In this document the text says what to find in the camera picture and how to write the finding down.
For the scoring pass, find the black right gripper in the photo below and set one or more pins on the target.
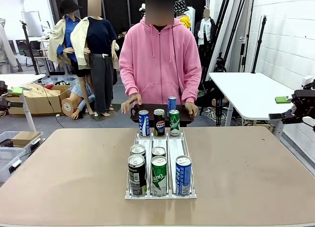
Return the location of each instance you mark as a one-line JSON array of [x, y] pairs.
[[305, 104]]

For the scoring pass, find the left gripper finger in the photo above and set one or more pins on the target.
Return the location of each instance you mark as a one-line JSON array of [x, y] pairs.
[[15, 90], [15, 104]]

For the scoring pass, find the dark brown serving tray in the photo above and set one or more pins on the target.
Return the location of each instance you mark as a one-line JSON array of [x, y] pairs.
[[187, 118]]

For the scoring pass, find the blue Pocari Sweat can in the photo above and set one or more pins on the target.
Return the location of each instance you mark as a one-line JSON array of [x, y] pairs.
[[144, 123], [183, 177], [171, 104]]

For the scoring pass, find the black Pepsi can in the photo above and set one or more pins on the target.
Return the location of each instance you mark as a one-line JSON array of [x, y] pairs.
[[137, 150], [137, 175], [159, 124]]

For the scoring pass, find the person's left forearm pink sleeve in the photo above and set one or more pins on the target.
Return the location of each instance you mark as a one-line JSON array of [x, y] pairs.
[[194, 89]]

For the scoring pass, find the person's right forearm pink sleeve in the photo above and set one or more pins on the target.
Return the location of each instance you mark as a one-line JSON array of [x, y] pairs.
[[129, 83]]

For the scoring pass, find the person in pink hoodie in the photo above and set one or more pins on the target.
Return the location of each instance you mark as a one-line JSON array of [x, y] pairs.
[[160, 59]]

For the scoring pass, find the person's left hand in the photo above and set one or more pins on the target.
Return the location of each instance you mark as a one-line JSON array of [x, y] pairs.
[[193, 108]]

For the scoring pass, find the person's right hand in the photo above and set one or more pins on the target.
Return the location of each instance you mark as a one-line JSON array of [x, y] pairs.
[[133, 99]]

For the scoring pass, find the white table with single leg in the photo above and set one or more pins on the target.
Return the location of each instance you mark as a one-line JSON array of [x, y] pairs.
[[17, 78]]

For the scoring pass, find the large cardboard box with wood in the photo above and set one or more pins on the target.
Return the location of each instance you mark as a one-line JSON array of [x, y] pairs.
[[37, 104]]

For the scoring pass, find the large white table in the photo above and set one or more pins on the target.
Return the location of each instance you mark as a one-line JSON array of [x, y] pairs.
[[256, 96]]

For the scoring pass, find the small flat cardboard box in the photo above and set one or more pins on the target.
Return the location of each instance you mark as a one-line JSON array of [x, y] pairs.
[[25, 138]]

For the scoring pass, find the clear bin holding cardboard box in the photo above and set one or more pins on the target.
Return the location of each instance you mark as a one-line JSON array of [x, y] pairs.
[[37, 143]]

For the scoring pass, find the mannequin in gray hoodie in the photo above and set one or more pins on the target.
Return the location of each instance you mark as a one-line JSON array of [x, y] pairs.
[[5, 47]]

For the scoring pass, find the black light stand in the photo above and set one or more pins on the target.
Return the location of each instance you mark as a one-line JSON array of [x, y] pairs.
[[29, 47]]

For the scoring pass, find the tan mannequin torso light-blue clothes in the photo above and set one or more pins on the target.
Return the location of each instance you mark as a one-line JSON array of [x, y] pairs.
[[71, 105]]

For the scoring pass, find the clear plastic storage bin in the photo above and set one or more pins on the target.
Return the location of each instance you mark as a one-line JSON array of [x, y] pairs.
[[11, 163]]

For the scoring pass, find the black stand with round knob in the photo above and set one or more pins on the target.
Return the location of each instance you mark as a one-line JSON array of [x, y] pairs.
[[259, 42]]

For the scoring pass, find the white board on stand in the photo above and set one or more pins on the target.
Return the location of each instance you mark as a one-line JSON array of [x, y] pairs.
[[32, 23]]

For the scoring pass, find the black tripod head gear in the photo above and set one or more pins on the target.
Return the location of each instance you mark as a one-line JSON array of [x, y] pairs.
[[220, 64]]

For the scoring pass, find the mannequin with black hat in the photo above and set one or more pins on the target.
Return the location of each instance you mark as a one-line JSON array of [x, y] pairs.
[[67, 30]]

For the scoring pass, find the mannequin with navy top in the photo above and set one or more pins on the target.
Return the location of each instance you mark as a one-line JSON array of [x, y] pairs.
[[99, 64]]

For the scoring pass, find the bundle of black tripod poles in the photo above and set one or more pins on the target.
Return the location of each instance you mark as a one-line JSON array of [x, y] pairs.
[[233, 27]]

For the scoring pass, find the green Chilsung cider can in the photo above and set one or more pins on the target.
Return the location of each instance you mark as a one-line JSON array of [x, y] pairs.
[[158, 151], [159, 177], [174, 124]]

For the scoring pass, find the mannequin in white jacket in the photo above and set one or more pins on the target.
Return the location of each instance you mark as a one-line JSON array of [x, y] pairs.
[[206, 27]]

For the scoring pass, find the mannequin in yellow hoodie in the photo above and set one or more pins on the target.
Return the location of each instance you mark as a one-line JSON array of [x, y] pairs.
[[185, 20]]

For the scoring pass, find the black perforated partition panel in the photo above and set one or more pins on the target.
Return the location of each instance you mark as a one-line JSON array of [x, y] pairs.
[[118, 8]]

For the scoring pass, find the white can dispenser rack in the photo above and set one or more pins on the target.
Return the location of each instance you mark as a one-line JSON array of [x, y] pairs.
[[161, 197]]

